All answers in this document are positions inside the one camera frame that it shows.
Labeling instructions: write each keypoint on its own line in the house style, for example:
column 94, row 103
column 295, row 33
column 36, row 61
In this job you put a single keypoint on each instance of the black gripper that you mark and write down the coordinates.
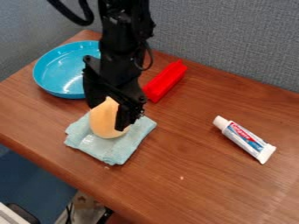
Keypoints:
column 112, row 76

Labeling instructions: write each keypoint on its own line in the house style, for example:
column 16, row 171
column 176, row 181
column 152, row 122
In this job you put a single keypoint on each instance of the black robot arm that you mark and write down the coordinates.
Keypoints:
column 127, row 25

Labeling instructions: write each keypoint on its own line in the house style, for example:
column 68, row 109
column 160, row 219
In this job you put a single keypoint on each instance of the blue plastic plate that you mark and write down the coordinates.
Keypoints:
column 57, row 71

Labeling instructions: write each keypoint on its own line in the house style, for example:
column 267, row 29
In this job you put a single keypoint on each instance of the white toothpaste tube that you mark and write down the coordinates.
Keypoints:
column 251, row 143

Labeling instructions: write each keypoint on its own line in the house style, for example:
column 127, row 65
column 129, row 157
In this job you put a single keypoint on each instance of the orange egg-shaped sponge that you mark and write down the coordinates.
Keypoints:
column 101, row 119

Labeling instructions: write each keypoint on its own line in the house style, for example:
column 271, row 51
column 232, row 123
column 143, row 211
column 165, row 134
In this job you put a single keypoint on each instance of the red plastic block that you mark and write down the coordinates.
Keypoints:
column 163, row 82

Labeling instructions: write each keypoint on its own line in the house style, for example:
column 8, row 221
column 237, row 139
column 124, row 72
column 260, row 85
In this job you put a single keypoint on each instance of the light blue folded cloth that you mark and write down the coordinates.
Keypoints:
column 112, row 151

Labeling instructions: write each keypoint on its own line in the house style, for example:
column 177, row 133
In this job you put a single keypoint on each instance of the objects under table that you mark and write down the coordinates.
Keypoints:
column 82, row 210

